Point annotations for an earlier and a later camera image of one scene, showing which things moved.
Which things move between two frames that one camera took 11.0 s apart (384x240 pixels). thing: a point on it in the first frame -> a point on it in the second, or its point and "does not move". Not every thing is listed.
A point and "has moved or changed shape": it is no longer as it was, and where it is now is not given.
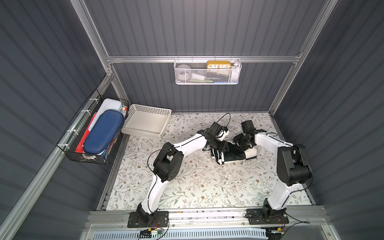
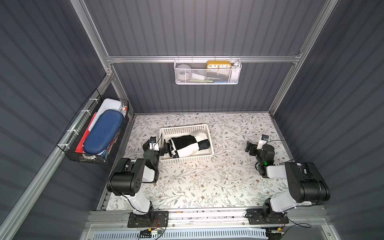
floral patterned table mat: [203, 184] does not move
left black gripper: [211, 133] -> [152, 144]
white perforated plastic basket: [146, 120] -> [204, 154]
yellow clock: [218, 64] does not move
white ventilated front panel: [233, 234] does not move
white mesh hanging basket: [208, 71] does not move
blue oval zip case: [104, 130] does not move
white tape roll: [183, 72] does not move
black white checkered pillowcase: [233, 153] has moved or changed shape
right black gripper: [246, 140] -> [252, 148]
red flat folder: [80, 147] does not move
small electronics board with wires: [147, 233] does not move
